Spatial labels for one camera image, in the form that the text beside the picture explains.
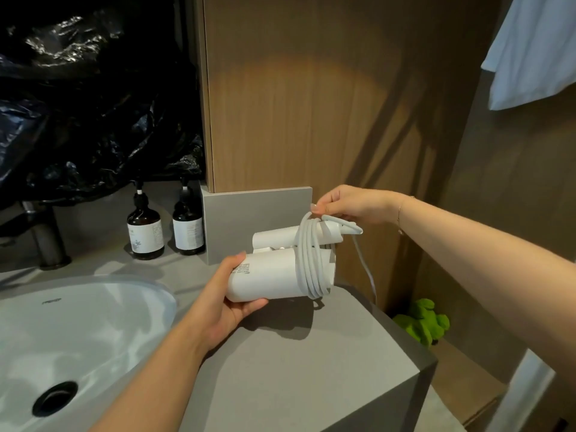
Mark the white hanging towel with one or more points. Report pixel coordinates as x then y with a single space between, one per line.
531 49

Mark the black sink drain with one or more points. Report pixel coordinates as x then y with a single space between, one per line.
55 399

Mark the dark metal faucet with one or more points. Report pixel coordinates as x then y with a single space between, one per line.
47 238

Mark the grey backsplash panel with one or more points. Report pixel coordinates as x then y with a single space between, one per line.
243 211

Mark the white upright post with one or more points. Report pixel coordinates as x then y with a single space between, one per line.
522 391

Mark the person's right forearm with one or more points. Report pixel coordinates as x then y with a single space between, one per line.
486 274

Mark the white sink basin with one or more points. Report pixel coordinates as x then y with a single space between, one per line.
81 332

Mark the person's left forearm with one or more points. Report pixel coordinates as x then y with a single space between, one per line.
153 386

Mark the person's left thumb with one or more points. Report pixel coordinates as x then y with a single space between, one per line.
231 267

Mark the person's right fingers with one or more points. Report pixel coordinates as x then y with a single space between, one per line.
326 209

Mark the black plastic sheet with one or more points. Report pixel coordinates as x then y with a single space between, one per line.
90 107

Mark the white hair dryer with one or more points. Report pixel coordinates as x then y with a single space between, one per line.
270 276

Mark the person's left hand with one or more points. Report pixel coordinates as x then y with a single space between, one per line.
211 310

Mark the amber pump bottle white label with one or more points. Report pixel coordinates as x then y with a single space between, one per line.
145 231
188 229

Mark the person's right hand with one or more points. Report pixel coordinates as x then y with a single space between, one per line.
360 204

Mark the green plush toy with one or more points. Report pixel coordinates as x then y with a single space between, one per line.
425 321

